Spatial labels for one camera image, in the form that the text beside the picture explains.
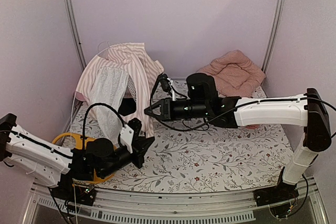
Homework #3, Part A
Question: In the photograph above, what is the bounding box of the pink bowl behind tent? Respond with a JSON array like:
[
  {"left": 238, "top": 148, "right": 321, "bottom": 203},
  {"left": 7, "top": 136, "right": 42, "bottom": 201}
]
[{"left": 75, "top": 91, "right": 86, "bottom": 102}]

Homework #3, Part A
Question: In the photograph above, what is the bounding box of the right aluminium frame post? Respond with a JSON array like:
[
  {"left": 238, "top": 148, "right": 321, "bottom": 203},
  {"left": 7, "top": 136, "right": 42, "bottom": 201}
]
[{"left": 261, "top": 0, "right": 285, "bottom": 74}]

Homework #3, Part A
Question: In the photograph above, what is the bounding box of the yellow double bowl holder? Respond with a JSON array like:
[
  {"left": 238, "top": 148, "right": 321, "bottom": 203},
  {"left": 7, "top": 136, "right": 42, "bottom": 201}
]
[{"left": 51, "top": 132, "right": 114, "bottom": 184}]

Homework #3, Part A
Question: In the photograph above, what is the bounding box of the left aluminium frame post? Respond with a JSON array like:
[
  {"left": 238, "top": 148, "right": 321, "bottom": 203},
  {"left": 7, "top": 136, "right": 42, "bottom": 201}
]
[{"left": 64, "top": 0, "right": 87, "bottom": 71}]

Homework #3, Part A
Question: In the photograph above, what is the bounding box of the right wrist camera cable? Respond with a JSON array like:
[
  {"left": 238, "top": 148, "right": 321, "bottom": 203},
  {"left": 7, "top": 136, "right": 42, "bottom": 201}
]
[{"left": 149, "top": 73, "right": 237, "bottom": 132}]

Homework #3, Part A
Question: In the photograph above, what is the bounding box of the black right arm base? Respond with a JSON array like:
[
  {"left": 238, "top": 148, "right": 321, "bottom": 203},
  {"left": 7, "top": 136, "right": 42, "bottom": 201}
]
[{"left": 253, "top": 167, "right": 299, "bottom": 207}]

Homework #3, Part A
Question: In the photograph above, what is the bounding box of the striped pet tent fabric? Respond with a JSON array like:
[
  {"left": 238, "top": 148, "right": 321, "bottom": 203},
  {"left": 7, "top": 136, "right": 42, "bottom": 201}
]
[{"left": 76, "top": 42, "right": 164, "bottom": 144}]

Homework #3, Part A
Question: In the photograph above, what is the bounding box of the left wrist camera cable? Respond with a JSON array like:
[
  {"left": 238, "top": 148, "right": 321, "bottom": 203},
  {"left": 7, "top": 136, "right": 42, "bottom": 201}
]
[{"left": 83, "top": 102, "right": 127, "bottom": 151}]

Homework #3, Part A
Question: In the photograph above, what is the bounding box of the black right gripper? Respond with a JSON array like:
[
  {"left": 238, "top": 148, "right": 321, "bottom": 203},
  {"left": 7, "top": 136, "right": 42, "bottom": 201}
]
[{"left": 145, "top": 95, "right": 209, "bottom": 120}]

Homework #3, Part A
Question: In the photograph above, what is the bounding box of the aluminium frame post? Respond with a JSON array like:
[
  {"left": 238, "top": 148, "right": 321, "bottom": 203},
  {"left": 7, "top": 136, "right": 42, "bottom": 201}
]
[
  {"left": 261, "top": 0, "right": 285, "bottom": 74},
  {"left": 64, "top": 0, "right": 87, "bottom": 71}
]

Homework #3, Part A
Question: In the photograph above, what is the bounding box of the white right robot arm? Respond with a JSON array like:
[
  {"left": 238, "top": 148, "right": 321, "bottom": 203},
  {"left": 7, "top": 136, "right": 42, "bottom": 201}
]
[{"left": 144, "top": 73, "right": 332, "bottom": 201}]

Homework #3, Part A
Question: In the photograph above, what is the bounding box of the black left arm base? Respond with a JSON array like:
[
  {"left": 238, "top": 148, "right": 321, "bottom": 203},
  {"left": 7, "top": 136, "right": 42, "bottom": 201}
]
[{"left": 51, "top": 179, "right": 97, "bottom": 206}]

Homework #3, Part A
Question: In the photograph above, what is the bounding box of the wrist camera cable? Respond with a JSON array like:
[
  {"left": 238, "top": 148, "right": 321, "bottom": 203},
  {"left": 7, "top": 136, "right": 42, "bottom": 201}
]
[
  {"left": 83, "top": 102, "right": 127, "bottom": 151},
  {"left": 149, "top": 73, "right": 237, "bottom": 132}
]

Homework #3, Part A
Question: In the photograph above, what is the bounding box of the front aluminium rail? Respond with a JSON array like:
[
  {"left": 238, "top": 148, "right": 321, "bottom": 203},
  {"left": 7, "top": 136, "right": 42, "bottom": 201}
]
[{"left": 23, "top": 177, "right": 329, "bottom": 223}]

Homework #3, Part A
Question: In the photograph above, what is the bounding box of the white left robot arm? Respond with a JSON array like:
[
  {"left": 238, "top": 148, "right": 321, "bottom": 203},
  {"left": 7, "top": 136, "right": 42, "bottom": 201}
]
[{"left": 1, "top": 113, "right": 155, "bottom": 200}]

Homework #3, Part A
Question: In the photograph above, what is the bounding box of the white flexible tent pole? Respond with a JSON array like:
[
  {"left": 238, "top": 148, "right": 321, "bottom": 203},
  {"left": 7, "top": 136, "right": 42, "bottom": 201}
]
[{"left": 68, "top": 40, "right": 111, "bottom": 224}]

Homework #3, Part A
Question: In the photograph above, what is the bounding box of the pink cat-ear pet bowl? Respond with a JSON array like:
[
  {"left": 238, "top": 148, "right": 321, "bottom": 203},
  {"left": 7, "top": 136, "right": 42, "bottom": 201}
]
[{"left": 245, "top": 125, "right": 259, "bottom": 130}]

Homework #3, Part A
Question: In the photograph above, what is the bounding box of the pink gingham cushion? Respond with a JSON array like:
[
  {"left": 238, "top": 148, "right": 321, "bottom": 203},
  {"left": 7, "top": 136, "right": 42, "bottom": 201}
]
[{"left": 198, "top": 50, "right": 266, "bottom": 97}]

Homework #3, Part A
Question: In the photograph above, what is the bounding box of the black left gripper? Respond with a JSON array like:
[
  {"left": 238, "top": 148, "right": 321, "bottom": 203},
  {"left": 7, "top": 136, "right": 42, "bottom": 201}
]
[{"left": 99, "top": 138, "right": 155, "bottom": 180}]

